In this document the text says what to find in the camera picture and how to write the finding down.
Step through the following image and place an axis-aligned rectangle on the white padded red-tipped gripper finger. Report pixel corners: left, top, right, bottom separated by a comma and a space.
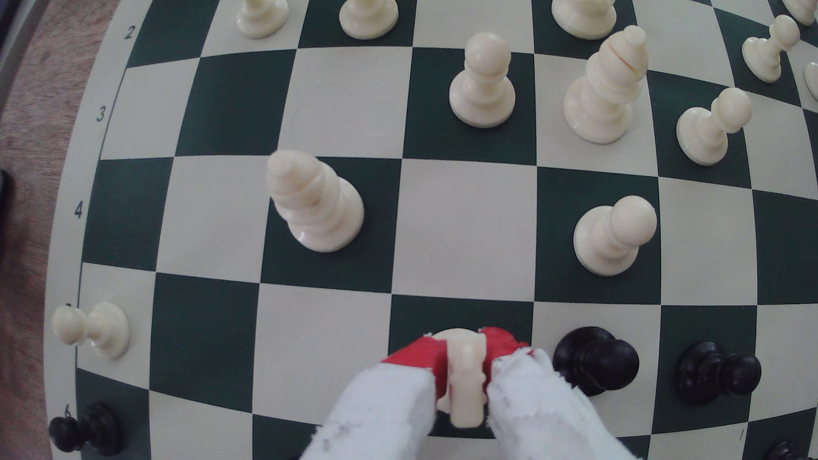
303, 336, 448, 460
479, 328, 634, 460

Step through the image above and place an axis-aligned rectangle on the cream white chess knight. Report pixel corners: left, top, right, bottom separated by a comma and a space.
432, 328, 490, 429
551, 0, 618, 40

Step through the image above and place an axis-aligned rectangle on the black chess pawn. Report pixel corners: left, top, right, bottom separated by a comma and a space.
553, 326, 640, 397
675, 341, 763, 405
49, 401, 126, 457

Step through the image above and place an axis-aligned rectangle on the cream white chess pawn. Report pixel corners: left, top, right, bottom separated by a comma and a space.
573, 195, 658, 277
742, 14, 801, 84
449, 32, 516, 129
675, 87, 754, 167
339, 0, 400, 40
52, 302, 130, 360
236, 0, 290, 40

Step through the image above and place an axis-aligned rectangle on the green and cream chess mat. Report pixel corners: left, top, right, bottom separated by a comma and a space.
43, 0, 818, 460

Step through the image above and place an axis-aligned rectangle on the cream white chess bishop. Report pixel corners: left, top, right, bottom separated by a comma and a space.
562, 26, 649, 145
266, 150, 366, 253

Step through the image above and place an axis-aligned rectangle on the black chess piece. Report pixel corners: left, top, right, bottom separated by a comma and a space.
763, 441, 807, 460

